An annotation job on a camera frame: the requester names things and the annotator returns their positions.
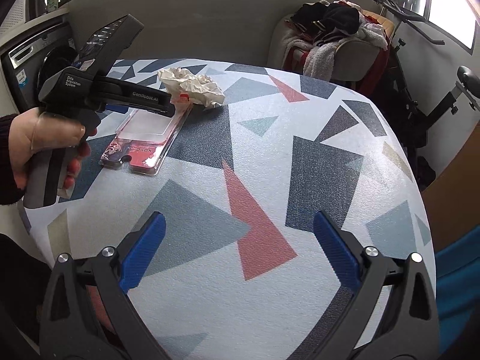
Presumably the person's left hand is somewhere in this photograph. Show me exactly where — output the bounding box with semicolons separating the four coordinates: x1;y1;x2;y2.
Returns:
8;108;90;190

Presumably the geometric patterned table cover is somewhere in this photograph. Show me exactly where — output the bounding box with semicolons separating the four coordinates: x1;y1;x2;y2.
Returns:
24;59;436;359

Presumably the clear red blister package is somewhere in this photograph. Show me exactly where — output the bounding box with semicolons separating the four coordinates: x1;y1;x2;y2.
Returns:
99;102;193;176

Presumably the grey front-load washing machine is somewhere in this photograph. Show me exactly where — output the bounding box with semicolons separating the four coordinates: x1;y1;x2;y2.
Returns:
1;20;77;112

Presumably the crumpled white paper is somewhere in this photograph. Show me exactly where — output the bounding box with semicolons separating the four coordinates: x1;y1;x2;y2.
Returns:
158;67;225;109

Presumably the black exercise bike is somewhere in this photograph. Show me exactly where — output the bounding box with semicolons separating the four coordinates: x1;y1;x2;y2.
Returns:
373;0;480;192

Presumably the chair piled with clothes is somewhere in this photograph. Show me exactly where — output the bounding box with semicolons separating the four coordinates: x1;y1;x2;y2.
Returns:
268;0;395;97

